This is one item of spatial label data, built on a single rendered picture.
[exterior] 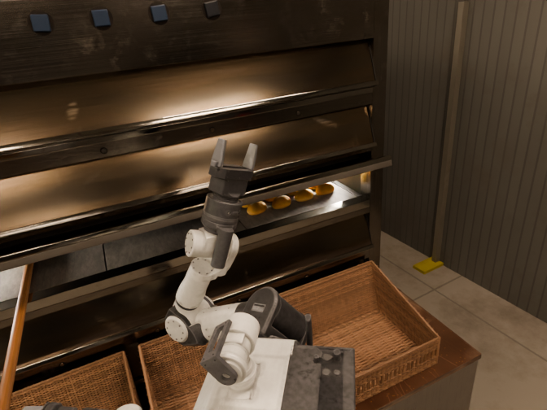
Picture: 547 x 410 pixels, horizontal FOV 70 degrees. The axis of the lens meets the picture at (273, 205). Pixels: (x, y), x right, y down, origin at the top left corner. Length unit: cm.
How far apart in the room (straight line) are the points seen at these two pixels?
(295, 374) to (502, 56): 247
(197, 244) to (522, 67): 234
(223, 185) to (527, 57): 226
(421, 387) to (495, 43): 206
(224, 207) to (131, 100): 61
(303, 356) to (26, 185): 104
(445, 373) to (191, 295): 124
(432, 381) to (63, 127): 169
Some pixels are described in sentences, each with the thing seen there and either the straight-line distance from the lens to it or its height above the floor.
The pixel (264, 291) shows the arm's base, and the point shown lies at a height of 142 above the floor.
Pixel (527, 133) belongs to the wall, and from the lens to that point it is 289.
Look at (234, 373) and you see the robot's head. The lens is 70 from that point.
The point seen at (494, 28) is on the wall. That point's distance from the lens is 295.
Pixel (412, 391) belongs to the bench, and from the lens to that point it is 187.
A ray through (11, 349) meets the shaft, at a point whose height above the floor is 121.
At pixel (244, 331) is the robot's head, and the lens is 73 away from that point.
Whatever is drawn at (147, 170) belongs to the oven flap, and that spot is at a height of 155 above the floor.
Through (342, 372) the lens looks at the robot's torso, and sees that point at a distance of 81.
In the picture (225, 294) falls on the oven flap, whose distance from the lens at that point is 174.
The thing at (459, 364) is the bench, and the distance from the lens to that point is 200.
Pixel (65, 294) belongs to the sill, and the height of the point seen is 117.
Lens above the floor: 200
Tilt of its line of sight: 25 degrees down
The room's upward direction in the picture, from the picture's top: 5 degrees counter-clockwise
